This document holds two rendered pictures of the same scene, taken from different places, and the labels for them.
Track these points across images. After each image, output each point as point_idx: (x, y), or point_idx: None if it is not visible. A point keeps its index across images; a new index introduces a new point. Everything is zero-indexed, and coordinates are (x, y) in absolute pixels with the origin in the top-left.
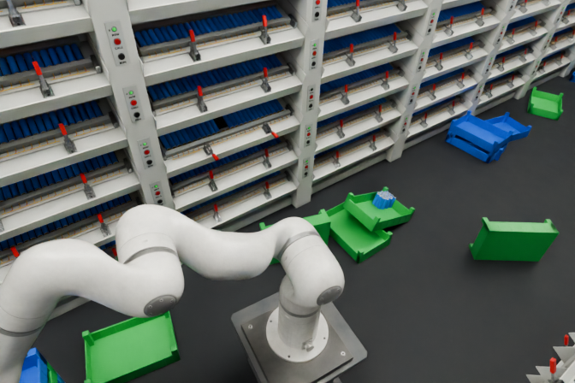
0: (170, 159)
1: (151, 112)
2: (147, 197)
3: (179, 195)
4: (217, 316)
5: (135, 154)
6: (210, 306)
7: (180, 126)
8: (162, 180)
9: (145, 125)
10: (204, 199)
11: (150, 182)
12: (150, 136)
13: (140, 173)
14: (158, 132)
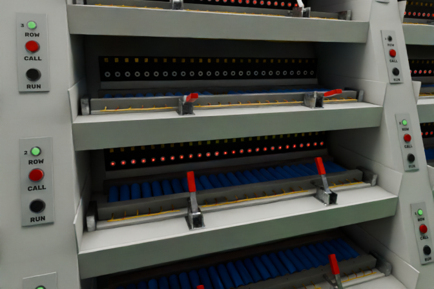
0: (100, 114)
1: None
2: (6, 179)
3: (108, 226)
4: None
5: (4, 44)
6: None
7: (125, 26)
8: (56, 141)
9: None
10: (168, 249)
11: (23, 135)
12: (49, 13)
13: (4, 100)
14: (73, 16)
